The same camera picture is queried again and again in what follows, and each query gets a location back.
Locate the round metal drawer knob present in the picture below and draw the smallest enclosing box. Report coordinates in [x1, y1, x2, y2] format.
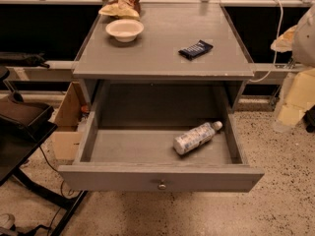
[157, 181, 166, 191]

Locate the cardboard box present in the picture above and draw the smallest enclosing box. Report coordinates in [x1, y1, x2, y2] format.
[51, 82, 86, 160]

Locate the grey wooden cabinet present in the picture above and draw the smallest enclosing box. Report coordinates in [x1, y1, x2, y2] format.
[71, 2, 256, 114]

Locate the clear plastic water bottle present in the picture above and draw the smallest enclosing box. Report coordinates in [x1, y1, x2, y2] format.
[173, 121, 222, 155]

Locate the yellow crumpled chip bag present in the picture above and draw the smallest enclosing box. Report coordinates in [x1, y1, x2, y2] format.
[98, 2, 140, 20]

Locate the black floor cable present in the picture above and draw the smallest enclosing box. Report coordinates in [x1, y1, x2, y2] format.
[38, 146, 77, 236]

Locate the dark blue snack packet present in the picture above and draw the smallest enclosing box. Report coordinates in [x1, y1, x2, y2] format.
[178, 40, 213, 60]

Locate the black bag on ledge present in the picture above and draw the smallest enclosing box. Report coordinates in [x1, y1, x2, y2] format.
[0, 52, 50, 68]

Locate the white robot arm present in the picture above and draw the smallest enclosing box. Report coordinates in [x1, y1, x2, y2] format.
[292, 5, 315, 67]

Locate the white paper bowl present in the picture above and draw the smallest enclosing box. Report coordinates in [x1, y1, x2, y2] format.
[105, 19, 144, 42]

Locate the white cable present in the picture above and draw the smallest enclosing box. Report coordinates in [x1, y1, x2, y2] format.
[248, 0, 284, 84]

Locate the grey open drawer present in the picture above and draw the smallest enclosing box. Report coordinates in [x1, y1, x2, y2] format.
[57, 80, 265, 194]

